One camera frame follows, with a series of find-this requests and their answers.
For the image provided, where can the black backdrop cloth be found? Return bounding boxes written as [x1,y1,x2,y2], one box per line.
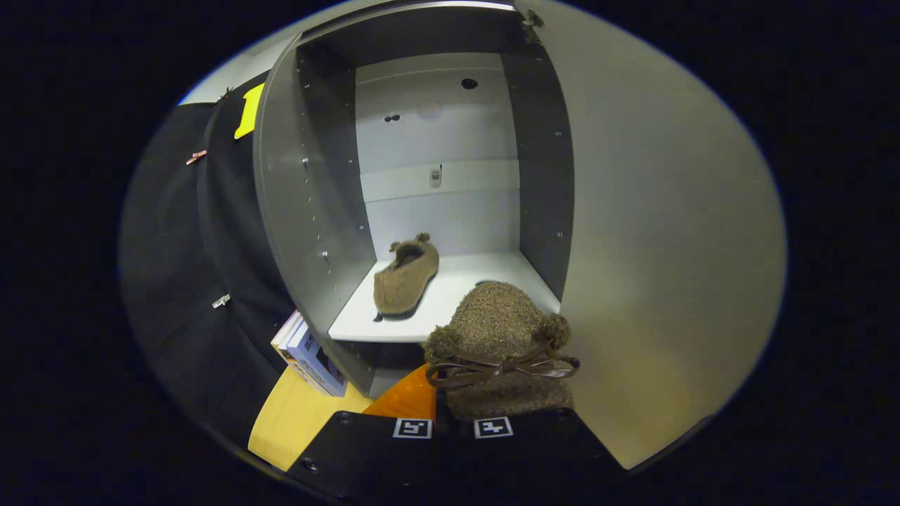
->
[120,70,296,450]

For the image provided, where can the grey shoe cabinet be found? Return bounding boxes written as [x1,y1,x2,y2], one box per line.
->
[253,0,577,398]

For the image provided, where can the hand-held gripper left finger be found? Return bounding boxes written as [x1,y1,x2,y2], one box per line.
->
[287,362,438,493]

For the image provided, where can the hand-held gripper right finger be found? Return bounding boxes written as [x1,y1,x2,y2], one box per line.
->
[436,406,628,493]

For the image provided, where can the blue book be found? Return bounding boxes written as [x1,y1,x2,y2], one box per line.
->
[285,320,349,398]

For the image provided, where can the brown fuzzy shoe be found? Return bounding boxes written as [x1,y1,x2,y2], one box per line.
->
[373,233,440,316]
[422,281,581,421]

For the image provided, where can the beige shoe cabinet door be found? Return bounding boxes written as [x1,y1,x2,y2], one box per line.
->
[517,0,788,470]

